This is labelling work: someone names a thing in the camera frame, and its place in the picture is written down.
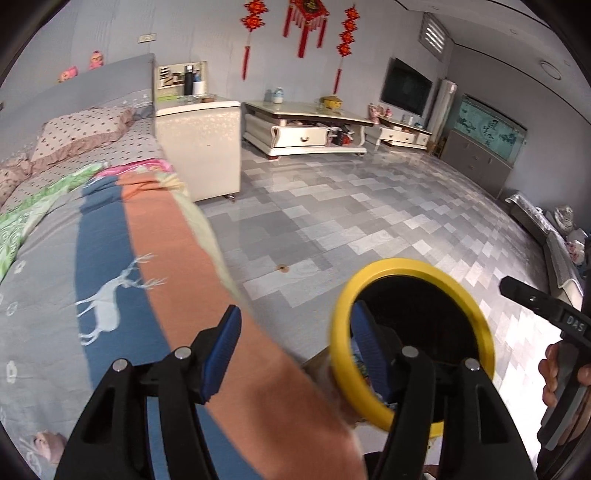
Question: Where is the yellow rim trash bin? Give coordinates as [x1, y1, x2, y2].
[329, 258, 496, 432]

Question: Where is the right hand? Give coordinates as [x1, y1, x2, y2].
[538, 341, 591, 407]

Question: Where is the grey sofa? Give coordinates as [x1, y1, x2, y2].
[505, 192, 584, 309]

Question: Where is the striped deer blanket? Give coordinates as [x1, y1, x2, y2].
[0, 171, 371, 480]

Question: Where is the grey bed with headboard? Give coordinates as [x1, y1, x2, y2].
[1, 55, 254, 479]

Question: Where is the grey sideboard cabinet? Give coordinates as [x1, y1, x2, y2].
[441, 130, 512, 198]

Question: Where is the white tv stand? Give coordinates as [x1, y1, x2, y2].
[243, 101, 373, 160]
[378, 116, 432, 150]

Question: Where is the pink sheet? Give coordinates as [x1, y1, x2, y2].
[94, 158, 174, 179]

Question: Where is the yellow toy box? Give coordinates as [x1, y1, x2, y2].
[320, 95, 342, 111]

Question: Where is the fish tank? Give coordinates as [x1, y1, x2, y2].
[452, 95, 527, 165]

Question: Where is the white bedside cabinet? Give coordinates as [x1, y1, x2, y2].
[153, 61, 242, 202]

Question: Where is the green patterned quilt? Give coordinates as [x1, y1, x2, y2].
[1, 162, 108, 279]

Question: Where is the white floor air conditioner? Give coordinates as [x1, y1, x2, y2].
[427, 79, 457, 144]

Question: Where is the dotted pink pillow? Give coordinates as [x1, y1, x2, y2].
[31, 106, 133, 174]

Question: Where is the pink dotted quilt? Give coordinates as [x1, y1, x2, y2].
[0, 154, 32, 206]

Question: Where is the right red knot hanging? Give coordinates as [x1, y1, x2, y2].
[332, 3, 361, 95]

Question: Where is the red knot hanging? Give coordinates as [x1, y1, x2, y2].
[332, 3, 361, 95]
[240, 0, 269, 81]

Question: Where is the black thermos bottle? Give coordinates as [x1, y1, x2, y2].
[183, 64, 194, 96]

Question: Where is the centre red fu hanging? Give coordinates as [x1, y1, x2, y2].
[283, 0, 329, 59]

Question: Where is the pink plush doll left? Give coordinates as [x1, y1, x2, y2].
[58, 66, 78, 83]

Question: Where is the pink plush doll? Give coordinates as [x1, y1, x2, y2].
[58, 66, 78, 83]
[88, 50, 104, 70]

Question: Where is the pink plush doll right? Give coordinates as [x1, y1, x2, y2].
[88, 50, 104, 70]

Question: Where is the left red knot hanging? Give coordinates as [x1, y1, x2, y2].
[240, 0, 269, 81]

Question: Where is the wall mounted television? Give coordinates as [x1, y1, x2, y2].
[380, 58, 433, 116]

